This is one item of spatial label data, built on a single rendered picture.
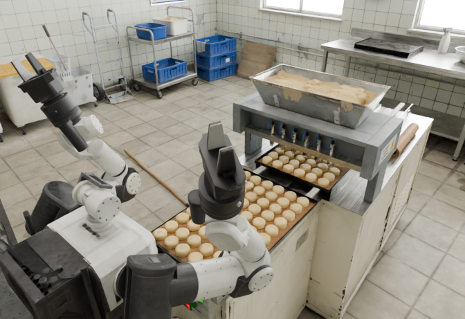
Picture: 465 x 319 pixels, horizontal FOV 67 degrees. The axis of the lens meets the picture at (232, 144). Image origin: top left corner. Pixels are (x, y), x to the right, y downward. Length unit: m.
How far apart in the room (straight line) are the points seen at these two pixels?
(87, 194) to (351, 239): 1.22
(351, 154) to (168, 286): 1.05
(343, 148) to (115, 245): 1.07
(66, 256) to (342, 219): 1.18
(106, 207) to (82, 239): 0.11
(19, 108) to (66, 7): 1.48
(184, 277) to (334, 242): 1.09
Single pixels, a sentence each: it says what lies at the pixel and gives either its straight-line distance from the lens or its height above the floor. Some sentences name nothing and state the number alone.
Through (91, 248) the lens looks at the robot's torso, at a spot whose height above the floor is 1.24.
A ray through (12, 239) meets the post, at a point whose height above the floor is 0.65.
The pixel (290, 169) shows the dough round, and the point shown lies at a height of 0.92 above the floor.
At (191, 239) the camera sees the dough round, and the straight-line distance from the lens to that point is 1.33.
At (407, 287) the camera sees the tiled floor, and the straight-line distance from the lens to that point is 2.61.
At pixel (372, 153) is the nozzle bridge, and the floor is 1.15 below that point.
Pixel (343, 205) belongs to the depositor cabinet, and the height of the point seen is 0.84.
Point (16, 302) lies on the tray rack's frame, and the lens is 2.43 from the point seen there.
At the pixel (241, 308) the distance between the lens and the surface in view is 1.40.
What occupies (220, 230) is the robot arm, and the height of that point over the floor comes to 1.35.
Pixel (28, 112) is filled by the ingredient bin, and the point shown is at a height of 0.26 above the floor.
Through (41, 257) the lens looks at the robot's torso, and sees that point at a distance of 0.93.
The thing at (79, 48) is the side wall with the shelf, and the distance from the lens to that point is 5.30.
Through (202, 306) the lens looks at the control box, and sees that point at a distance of 1.33.
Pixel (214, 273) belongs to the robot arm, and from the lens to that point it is 0.88.
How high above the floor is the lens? 1.84
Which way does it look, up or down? 29 degrees down
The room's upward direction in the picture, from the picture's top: straight up
